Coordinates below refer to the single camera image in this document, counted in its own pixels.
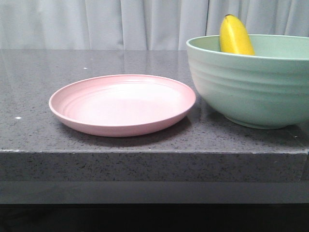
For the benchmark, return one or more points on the yellow banana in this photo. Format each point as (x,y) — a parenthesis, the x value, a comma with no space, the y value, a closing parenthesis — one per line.
(234,38)

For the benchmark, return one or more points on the white curtain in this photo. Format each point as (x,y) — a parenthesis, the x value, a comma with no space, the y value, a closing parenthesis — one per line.
(139,24)

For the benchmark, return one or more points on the green ribbed bowl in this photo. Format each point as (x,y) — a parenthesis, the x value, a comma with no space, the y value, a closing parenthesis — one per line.
(268,90)

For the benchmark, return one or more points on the pink plate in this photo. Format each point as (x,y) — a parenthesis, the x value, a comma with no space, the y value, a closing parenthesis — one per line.
(122,105)

